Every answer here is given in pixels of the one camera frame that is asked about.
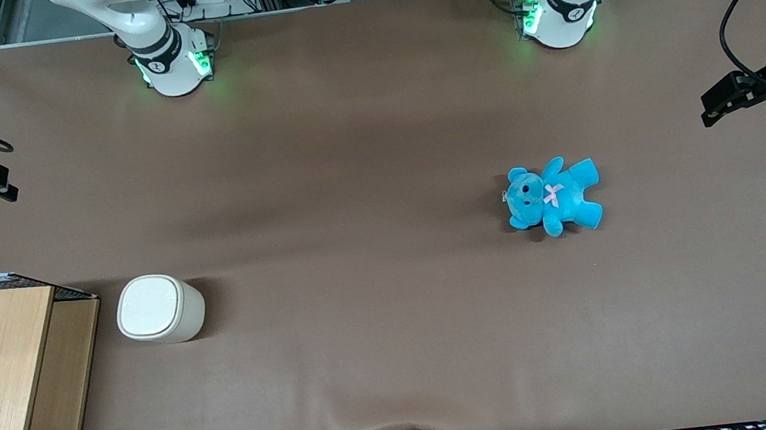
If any white trash can lid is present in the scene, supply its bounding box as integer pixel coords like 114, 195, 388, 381
114, 272, 187, 340

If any brown table cloth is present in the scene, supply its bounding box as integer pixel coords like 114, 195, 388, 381
0, 0, 766, 430

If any white trash can body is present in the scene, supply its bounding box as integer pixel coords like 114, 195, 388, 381
112, 268, 210, 350

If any blue teddy bear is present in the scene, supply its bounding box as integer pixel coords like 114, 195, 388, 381
498, 152, 607, 244

